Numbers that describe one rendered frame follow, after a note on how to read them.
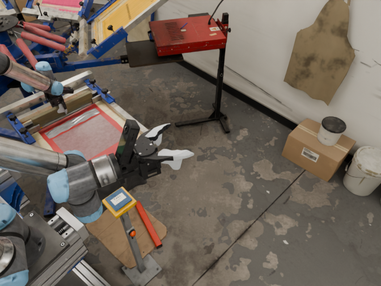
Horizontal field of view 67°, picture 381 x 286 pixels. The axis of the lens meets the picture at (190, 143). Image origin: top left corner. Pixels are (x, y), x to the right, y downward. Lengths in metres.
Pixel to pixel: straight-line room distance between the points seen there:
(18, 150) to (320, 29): 2.42
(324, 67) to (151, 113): 1.87
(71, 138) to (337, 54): 2.14
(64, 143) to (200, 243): 1.30
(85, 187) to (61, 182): 0.05
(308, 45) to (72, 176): 2.42
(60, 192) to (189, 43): 1.90
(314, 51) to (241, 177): 1.29
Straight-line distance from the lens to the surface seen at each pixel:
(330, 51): 2.76
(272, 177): 2.90
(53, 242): 1.19
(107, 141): 1.85
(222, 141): 3.12
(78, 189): 0.75
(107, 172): 0.74
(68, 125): 2.03
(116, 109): 2.01
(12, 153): 0.82
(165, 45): 2.41
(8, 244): 0.94
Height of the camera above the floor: 2.24
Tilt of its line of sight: 47 degrees down
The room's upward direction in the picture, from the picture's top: straight up
